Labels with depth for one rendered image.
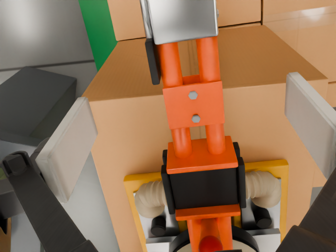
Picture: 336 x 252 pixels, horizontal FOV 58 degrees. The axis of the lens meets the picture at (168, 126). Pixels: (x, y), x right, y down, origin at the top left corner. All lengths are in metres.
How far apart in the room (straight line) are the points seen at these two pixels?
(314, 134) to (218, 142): 0.20
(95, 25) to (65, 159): 1.31
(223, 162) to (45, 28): 1.29
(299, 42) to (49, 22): 1.06
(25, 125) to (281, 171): 0.88
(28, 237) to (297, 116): 1.00
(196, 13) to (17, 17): 1.33
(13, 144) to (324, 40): 0.87
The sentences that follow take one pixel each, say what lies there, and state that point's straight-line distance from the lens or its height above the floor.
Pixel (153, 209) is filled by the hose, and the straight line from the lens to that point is 0.51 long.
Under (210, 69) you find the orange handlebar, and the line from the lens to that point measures 0.31.
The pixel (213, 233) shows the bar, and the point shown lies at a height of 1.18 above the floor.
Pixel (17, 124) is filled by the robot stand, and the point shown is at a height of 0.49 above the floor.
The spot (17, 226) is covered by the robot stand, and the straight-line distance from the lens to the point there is 1.08.
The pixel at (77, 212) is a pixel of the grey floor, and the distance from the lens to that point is 2.09.
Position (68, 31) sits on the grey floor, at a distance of 1.51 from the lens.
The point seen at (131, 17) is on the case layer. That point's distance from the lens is 0.87.
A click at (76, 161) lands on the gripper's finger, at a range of 0.18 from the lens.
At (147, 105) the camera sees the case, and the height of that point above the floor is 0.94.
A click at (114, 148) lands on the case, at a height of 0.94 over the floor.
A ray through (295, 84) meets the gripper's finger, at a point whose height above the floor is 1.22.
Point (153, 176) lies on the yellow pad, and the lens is 0.55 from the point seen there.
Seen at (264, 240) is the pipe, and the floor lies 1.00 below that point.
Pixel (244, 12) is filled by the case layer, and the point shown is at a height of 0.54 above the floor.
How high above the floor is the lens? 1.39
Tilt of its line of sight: 60 degrees down
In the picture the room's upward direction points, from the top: 176 degrees counter-clockwise
